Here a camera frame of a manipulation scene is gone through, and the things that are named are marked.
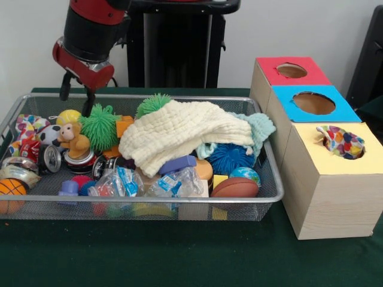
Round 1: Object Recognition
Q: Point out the globe print ball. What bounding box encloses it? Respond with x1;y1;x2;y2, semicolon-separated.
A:
229;166;262;188

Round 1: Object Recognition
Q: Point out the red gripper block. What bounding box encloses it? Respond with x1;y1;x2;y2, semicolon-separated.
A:
52;36;115;118

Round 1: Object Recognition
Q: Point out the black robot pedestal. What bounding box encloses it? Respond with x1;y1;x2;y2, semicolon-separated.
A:
112;0;242;89

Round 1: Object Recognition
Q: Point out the dark green table cloth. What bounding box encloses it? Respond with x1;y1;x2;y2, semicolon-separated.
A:
0;87;383;287
355;95;383;122

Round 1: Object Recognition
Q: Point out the mint knitted cloth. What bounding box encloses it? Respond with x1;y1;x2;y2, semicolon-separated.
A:
197;112;276;159

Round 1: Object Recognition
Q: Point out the orange toy basketball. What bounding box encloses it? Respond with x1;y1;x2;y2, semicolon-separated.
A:
0;178;28;197

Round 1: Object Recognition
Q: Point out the wooden box with three holes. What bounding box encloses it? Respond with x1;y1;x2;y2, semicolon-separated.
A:
250;56;383;240

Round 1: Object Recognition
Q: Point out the green spiky rubber ball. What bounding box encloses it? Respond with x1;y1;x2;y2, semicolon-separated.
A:
136;93;174;119
79;103;123;152

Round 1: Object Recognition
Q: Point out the blue spiky rubber ball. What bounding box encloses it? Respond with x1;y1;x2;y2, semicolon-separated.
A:
208;142;257;176

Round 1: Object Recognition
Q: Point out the polka dot cloth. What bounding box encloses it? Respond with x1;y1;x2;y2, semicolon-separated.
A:
316;124;366;160
8;114;51;156

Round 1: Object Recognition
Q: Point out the brown monkey plush toy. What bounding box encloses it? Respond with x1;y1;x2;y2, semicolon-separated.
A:
56;122;91;159

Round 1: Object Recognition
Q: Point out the cream knitted cloth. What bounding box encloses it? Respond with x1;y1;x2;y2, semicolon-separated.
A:
118;100;255;177

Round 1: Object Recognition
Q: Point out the brown toy football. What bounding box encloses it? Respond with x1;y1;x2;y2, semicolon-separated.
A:
211;176;260;198

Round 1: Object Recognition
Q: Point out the black upright panel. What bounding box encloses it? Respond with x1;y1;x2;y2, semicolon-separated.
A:
345;5;383;104

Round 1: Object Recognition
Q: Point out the shallow wire mesh bin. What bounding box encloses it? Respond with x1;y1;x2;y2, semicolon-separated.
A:
0;92;285;222

